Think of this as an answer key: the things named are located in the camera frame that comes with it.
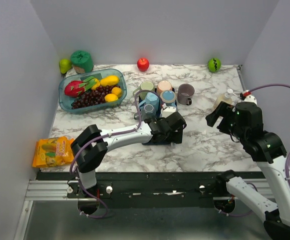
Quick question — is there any green mug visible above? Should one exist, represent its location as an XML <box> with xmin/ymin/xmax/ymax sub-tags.
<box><xmin>133</xmin><ymin>81</ymin><xmax>155</xmax><ymax>100</ymax></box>

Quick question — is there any light blue faceted mug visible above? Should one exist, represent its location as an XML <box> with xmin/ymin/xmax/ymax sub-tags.
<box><xmin>139</xmin><ymin>92</ymin><xmax>159</xmax><ymax>111</ymax></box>

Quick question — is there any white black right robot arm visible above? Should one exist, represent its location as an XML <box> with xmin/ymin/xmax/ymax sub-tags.
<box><xmin>206</xmin><ymin>102</ymin><xmax>290</xmax><ymax>240</ymax></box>

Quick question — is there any grey blue faceted mug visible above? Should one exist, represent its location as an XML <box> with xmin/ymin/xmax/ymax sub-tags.
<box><xmin>134</xmin><ymin>104</ymin><xmax>156</xmax><ymax>121</ymax></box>

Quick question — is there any green pear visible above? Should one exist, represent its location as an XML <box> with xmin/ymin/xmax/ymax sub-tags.
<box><xmin>59</xmin><ymin>58</ymin><xmax>72</xmax><ymax>74</ymax></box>

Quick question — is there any white light blue mug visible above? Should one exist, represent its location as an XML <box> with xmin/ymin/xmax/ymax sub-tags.
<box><xmin>170</xmin><ymin>142</ymin><xmax>177</xmax><ymax>149</ymax></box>

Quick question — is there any purple mug black handle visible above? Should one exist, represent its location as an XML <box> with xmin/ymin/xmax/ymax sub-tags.
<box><xmin>177</xmin><ymin>83</ymin><xmax>195</xmax><ymax>106</ymax></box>

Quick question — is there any yellow mango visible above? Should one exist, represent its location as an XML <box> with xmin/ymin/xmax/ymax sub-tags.
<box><xmin>100</xmin><ymin>75</ymin><xmax>119</xmax><ymax>87</ymax></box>

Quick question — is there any dark red grapes bunch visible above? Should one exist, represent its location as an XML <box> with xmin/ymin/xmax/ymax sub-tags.
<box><xmin>71</xmin><ymin>85</ymin><xmax>120</xmax><ymax>109</ymax></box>

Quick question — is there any orange snack bag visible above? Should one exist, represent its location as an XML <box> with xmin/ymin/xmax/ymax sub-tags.
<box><xmin>32</xmin><ymin>136</ymin><xmax>74</xmax><ymax>168</ymax></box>

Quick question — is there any pink mug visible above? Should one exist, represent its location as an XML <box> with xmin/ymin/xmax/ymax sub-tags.
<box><xmin>156</xmin><ymin>80</ymin><xmax>173</xmax><ymax>95</ymax></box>

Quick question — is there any dark blue tray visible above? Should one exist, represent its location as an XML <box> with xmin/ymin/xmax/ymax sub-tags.
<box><xmin>134</xmin><ymin>89</ymin><xmax>187</xmax><ymax>146</ymax></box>

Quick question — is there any green lime ball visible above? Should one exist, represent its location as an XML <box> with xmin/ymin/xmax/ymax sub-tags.
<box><xmin>207</xmin><ymin>57</ymin><xmax>221</xmax><ymax>73</ymax></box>

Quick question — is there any yellow lemon front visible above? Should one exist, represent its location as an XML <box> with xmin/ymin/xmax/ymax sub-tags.
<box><xmin>104</xmin><ymin>93</ymin><xmax>119</xmax><ymax>103</ymax></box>

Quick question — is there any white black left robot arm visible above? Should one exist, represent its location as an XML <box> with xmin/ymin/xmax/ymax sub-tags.
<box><xmin>71</xmin><ymin>112</ymin><xmax>187</xmax><ymax>198</ymax></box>

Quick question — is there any pink dragon fruit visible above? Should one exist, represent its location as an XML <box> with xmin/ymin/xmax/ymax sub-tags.
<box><xmin>64</xmin><ymin>76</ymin><xmax>97</xmax><ymax>98</ymax></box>

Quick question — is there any teal plastic fruit basket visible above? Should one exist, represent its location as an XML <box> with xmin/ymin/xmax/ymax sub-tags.
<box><xmin>58</xmin><ymin>68</ymin><xmax>127</xmax><ymax>114</ymax></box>

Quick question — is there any yellow green fruit in basket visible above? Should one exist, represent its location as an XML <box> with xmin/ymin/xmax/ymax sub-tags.
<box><xmin>91</xmin><ymin>78</ymin><xmax>100</xmax><ymax>90</ymax></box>

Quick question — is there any yellow lemon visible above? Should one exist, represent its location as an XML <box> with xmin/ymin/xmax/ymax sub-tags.
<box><xmin>104</xmin><ymin>93</ymin><xmax>119</xmax><ymax>103</ymax></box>
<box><xmin>111</xmin><ymin>86</ymin><xmax>123</xmax><ymax>98</ymax></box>

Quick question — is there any cream soap pump bottle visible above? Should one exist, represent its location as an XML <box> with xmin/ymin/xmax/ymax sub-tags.
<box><xmin>213</xmin><ymin>88</ymin><xmax>234</xmax><ymax>110</ymax></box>

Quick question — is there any yellow lemon back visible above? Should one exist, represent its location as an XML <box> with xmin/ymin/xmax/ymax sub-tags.
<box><xmin>111</xmin><ymin>86</ymin><xmax>123</xmax><ymax>98</ymax></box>

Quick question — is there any red apple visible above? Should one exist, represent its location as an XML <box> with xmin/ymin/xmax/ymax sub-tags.
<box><xmin>137</xmin><ymin>57</ymin><xmax>150</xmax><ymax>72</ymax></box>

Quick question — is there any green wrapped roll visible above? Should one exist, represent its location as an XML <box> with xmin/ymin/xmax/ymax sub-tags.
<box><xmin>70</xmin><ymin>50</ymin><xmax>94</xmax><ymax>74</ymax></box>

